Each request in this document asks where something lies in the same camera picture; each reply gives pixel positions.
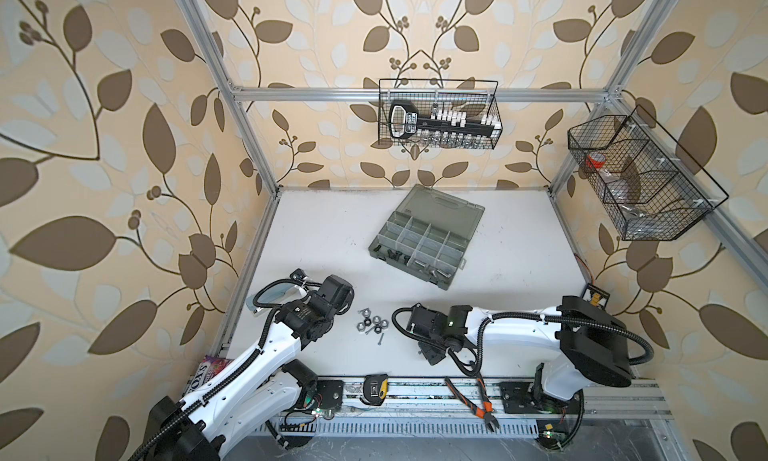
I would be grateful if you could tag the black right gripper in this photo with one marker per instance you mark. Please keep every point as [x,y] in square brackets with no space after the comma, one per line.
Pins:
[431,357]

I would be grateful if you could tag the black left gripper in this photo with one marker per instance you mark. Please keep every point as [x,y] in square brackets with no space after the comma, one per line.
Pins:
[349,299]

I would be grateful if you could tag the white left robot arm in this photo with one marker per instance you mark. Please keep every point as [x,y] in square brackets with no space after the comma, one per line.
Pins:
[265,380]

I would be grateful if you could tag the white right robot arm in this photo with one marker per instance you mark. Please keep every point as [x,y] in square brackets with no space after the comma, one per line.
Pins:
[590,345]

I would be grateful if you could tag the pile of silver nuts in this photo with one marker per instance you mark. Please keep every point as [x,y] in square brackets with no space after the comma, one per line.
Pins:
[370,323]

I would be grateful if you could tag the yellow black tape measure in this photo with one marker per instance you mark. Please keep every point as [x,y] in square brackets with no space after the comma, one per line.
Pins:
[375,389]

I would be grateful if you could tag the grey plastic organizer box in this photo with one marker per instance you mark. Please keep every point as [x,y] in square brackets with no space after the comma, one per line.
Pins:
[431,228]

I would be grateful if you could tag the pink candy bag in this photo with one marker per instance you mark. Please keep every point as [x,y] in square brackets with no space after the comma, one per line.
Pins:
[207,370]

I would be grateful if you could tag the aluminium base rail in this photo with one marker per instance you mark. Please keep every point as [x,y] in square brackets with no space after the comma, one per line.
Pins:
[427,407]

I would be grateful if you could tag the socket set on rail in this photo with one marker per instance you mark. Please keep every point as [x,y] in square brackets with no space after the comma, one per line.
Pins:
[404,121]

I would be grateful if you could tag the black wire basket back wall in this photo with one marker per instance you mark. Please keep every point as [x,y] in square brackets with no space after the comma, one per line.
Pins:
[475,97]

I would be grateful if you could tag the black wire basket wall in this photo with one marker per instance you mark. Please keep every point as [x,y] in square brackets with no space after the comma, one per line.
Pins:
[475,97]
[653,187]

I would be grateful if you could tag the black wire basket right wall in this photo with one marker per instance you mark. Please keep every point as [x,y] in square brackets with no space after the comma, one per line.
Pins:
[653,187]

